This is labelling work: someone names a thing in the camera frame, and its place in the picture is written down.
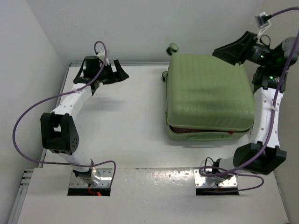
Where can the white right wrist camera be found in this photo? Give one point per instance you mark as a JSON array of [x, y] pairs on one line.
[[263, 22]]

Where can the red garment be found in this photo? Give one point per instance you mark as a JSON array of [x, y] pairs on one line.
[[188, 130]]

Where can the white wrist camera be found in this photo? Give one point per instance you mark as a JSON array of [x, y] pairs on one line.
[[263, 22], [101, 54]]

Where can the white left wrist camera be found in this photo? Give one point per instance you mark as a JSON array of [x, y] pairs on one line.
[[101, 54]]

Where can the green suitcase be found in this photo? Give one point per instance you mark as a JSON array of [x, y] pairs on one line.
[[204, 92]]

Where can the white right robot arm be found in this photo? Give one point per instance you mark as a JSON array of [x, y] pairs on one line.
[[262, 154]]

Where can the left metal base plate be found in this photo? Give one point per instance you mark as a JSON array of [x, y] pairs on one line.
[[102, 177]]

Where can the metal base plate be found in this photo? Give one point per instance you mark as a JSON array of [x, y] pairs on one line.
[[102, 177], [202, 182]]

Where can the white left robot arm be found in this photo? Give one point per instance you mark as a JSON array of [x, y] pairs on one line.
[[58, 130]]

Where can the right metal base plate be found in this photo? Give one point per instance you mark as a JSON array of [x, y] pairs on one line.
[[202, 182]]

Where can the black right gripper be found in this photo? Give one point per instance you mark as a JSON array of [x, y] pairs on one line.
[[238, 51]]

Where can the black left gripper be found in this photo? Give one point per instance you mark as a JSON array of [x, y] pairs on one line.
[[120, 74]]

